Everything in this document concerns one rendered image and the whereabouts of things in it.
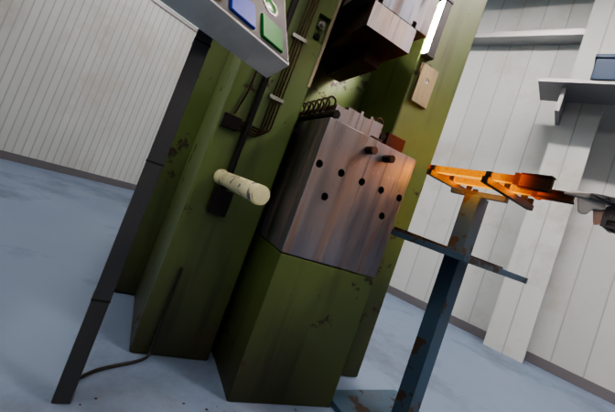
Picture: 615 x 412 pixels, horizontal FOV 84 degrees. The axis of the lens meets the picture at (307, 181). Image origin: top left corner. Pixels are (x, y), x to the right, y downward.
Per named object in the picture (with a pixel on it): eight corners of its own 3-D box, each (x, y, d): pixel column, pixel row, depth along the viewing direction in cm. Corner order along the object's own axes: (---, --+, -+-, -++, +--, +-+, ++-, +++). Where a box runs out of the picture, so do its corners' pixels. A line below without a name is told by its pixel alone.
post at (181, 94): (70, 405, 80) (232, -11, 86) (49, 404, 78) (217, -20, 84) (73, 393, 83) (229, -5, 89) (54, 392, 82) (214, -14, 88)
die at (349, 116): (376, 145, 121) (383, 123, 122) (330, 122, 113) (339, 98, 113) (322, 145, 159) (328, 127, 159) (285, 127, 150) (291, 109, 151)
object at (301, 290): (329, 407, 117) (375, 278, 119) (226, 402, 101) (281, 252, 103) (275, 328, 167) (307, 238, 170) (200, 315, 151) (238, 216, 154)
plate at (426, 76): (426, 109, 144) (438, 72, 145) (411, 100, 141) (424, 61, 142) (422, 109, 146) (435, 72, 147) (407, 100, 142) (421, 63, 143)
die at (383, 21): (408, 53, 123) (416, 29, 124) (366, 25, 114) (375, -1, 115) (348, 74, 161) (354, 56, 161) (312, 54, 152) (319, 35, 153)
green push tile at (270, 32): (283, 52, 87) (282, 30, 89) (262, 34, 81) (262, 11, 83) (277, 55, 88) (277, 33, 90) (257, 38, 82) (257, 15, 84)
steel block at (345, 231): (375, 277, 119) (416, 160, 122) (281, 252, 103) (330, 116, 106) (308, 238, 170) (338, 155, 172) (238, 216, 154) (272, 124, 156)
